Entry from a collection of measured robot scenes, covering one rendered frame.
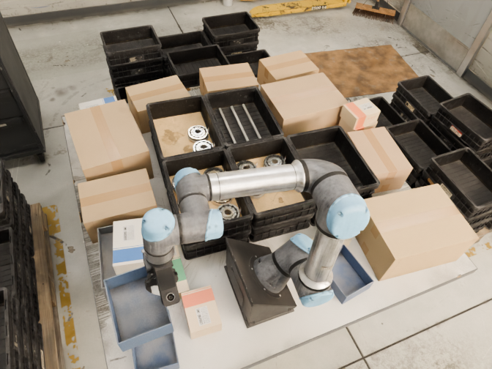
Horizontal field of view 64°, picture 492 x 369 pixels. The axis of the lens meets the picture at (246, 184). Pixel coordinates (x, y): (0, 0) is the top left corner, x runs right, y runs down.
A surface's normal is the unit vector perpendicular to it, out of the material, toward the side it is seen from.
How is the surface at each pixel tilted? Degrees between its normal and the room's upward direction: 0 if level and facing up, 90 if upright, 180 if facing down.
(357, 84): 4
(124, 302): 1
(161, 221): 5
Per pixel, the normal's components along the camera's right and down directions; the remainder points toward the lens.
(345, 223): 0.29, 0.61
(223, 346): 0.07, -0.62
